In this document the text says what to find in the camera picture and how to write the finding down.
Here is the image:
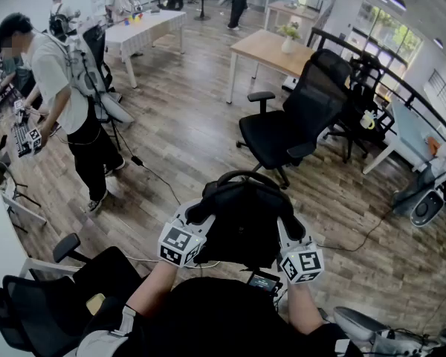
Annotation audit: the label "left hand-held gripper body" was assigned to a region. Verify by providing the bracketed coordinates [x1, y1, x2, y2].
[158, 219, 208, 269]

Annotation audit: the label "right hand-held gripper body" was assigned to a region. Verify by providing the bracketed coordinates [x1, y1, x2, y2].
[279, 240, 326, 286]

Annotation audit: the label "black backpack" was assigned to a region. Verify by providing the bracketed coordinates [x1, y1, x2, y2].
[185, 170, 308, 271]

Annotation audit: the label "black mesh office chair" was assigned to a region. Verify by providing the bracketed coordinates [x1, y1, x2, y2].
[236, 48, 353, 190]

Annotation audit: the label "person's left forearm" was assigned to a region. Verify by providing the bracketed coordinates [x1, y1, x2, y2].
[125, 260, 182, 318]

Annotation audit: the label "person's right forearm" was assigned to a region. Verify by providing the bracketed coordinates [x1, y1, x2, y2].
[287, 281, 327, 335]

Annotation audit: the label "black armrest office chair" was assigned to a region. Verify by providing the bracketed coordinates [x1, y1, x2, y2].
[0, 232, 144, 357]

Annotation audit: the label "small chest screen device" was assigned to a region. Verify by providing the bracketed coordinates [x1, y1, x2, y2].
[247, 269, 283, 298]

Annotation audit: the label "white grey floor device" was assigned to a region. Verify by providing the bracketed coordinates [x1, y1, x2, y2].
[332, 305, 446, 357]

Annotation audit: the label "person's black clothing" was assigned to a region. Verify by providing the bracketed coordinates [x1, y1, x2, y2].
[77, 276, 361, 357]

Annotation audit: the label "black tripod stand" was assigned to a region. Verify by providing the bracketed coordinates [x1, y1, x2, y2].
[94, 94, 123, 152]

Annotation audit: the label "white round device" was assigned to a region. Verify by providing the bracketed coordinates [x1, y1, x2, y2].
[410, 190, 446, 227]

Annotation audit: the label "white yellow mug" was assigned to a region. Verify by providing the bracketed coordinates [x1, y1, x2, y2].
[359, 109, 377, 130]

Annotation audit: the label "light blue table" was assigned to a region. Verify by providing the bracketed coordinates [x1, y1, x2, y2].
[362, 98, 446, 175]

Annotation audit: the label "black keyboard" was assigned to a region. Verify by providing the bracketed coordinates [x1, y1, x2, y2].
[10, 123, 34, 159]

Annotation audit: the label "black curved railing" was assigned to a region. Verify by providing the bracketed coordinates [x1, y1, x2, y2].
[307, 27, 446, 138]

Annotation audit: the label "white desk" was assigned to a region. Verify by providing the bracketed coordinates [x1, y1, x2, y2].
[0, 184, 79, 286]

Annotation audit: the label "wooden table white legs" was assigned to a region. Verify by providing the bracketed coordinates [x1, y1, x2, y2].
[226, 29, 317, 106]

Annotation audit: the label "white clothed table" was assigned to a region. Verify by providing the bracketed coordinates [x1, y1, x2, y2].
[103, 8, 187, 89]

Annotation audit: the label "white vase with flowers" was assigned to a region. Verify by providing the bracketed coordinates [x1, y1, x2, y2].
[277, 22, 302, 54]

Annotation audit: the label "pile of colourful blocks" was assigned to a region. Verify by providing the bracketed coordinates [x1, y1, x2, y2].
[117, 11, 145, 26]

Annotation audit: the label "black floor cable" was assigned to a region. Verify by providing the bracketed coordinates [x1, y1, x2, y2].
[317, 206, 395, 253]

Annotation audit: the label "black cable with adapter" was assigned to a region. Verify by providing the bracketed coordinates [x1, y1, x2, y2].
[113, 124, 182, 206]

